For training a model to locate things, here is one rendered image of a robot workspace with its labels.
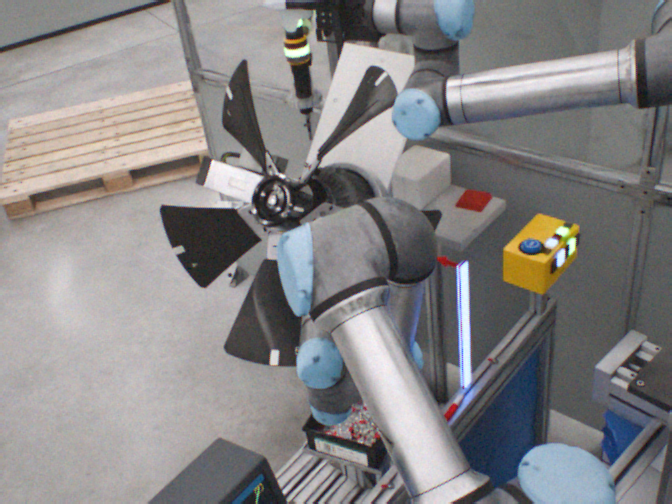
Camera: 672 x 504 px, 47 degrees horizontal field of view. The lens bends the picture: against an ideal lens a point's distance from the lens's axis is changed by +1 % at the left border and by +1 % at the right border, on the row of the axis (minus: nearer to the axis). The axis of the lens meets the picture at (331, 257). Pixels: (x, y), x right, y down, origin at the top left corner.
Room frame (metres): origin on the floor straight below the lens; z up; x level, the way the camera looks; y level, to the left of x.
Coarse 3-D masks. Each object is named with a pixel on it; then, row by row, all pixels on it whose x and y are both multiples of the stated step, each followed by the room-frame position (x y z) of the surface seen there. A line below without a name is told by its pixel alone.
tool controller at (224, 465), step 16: (208, 448) 0.75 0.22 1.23; (224, 448) 0.74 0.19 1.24; (240, 448) 0.73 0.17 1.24; (192, 464) 0.73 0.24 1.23; (208, 464) 0.72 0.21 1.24; (224, 464) 0.71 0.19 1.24; (240, 464) 0.70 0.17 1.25; (256, 464) 0.69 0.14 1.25; (176, 480) 0.70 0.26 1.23; (192, 480) 0.69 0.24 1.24; (208, 480) 0.68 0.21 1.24; (224, 480) 0.67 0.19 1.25; (240, 480) 0.67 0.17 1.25; (256, 480) 0.67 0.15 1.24; (272, 480) 0.69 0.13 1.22; (160, 496) 0.68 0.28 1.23; (176, 496) 0.67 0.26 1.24; (192, 496) 0.66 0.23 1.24; (208, 496) 0.65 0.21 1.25; (224, 496) 0.65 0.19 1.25; (240, 496) 0.65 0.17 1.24; (256, 496) 0.66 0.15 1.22; (272, 496) 0.68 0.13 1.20
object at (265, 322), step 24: (264, 264) 1.35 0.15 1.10; (264, 288) 1.32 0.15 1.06; (240, 312) 1.30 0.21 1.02; (264, 312) 1.29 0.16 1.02; (288, 312) 1.29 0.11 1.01; (240, 336) 1.26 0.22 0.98; (264, 336) 1.26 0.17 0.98; (288, 336) 1.25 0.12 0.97; (264, 360) 1.22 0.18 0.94; (288, 360) 1.22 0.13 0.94
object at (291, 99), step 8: (312, 56) 1.42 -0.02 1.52; (312, 80) 1.41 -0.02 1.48; (312, 88) 1.40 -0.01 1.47; (288, 96) 1.39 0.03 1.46; (312, 96) 1.37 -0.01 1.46; (320, 96) 1.37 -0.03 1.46; (288, 104) 1.37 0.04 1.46; (296, 104) 1.35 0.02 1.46; (304, 104) 1.35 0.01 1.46; (312, 104) 1.35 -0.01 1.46
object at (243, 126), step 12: (240, 72) 1.68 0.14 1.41; (240, 84) 1.67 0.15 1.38; (228, 96) 1.73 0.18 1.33; (240, 96) 1.66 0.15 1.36; (240, 108) 1.66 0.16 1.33; (252, 108) 1.60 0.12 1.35; (228, 120) 1.73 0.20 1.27; (240, 120) 1.66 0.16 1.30; (252, 120) 1.60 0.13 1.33; (240, 132) 1.68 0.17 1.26; (252, 132) 1.59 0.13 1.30; (252, 144) 1.60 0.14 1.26; (264, 144) 1.54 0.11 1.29; (252, 156) 1.63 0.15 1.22; (264, 156) 1.54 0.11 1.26; (264, 168) 1.57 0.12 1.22
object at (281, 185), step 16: (272, 176) 1.45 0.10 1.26; (288, 176) 1.44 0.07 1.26; (256, 192) 1.45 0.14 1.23; (272, 192) 1.43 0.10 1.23; (288, 192) 1.40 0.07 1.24; (304, 192) 1.42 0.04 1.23; (320, 192) 1.47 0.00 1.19; (256, 208) 1.43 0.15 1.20; (272, 208) 1.41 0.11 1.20; (288, 208) 1.37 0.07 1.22; (304, 208) 1.40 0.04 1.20; (272, 224) 1.37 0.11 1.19; (288, 224) 1.38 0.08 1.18
